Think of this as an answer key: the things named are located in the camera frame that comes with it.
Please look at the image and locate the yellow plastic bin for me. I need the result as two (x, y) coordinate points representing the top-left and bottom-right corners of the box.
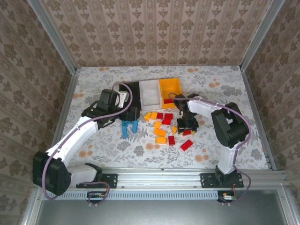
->
(158, 78), (182, 109)

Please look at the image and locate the white plastic bin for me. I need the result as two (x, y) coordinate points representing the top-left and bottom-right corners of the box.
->
(138, 79), (162, 111)

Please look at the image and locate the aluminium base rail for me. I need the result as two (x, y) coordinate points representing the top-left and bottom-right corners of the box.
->
(35, 168), (289, 191)

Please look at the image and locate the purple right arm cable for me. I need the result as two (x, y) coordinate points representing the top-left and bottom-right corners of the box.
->
(168, 92), (253, 207)

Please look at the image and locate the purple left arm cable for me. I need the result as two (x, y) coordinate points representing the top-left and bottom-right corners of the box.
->
(41, 82), (134, 207)

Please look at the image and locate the floral table covering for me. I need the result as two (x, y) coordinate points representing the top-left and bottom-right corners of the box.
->
(53, 66), (270, 170)

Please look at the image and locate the aluminium lower frame rail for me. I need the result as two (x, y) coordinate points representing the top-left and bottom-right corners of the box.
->
(22, 187), (44, 225)
(277, 188), (300, 225)

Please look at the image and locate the aluminium table side rail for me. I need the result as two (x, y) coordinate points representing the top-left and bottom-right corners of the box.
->
(239, 66), (278, 171)
(50, 67), (82, 153)

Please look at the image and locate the aluminium frame post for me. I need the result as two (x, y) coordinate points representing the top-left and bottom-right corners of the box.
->
(27, 0), (78, 72)
(239, 0), (285, 71)

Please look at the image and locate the grey metal panel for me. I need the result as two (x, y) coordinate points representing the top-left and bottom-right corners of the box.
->
(37, 199), (291, 225)

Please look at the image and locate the small circuit board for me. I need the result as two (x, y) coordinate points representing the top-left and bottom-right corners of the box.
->
(217, 191), (236, 203)
(87, 191), (105, 201)

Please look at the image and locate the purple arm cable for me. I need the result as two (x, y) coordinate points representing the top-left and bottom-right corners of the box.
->
(41, 82), (134, 207)
(168, 92), (253, 207)

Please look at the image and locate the black plastic bin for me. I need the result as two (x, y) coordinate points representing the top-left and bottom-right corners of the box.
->
(119, 81), (141, 111)

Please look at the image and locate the slotted grey cable duct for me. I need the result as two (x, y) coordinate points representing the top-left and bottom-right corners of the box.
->
(43, 190), (220, 200)

